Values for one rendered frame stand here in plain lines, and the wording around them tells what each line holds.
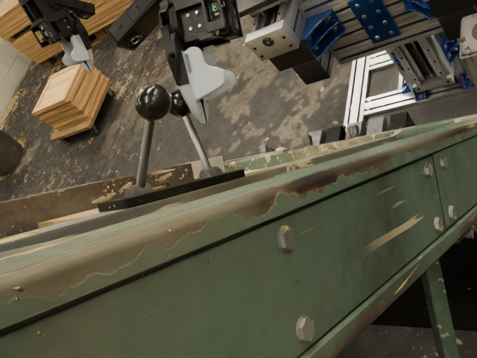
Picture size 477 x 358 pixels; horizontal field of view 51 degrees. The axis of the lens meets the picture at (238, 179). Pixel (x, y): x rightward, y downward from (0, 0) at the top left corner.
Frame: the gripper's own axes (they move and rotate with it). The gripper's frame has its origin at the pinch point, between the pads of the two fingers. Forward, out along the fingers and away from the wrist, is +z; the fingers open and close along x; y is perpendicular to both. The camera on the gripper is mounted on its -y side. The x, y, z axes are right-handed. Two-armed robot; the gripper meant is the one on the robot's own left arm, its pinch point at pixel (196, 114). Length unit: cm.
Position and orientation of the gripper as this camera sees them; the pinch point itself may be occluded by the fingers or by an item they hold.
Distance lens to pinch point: 64.3
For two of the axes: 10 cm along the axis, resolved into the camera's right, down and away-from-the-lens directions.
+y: 9.3, -1.8, -3.3
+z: 2.1, 9.8, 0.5
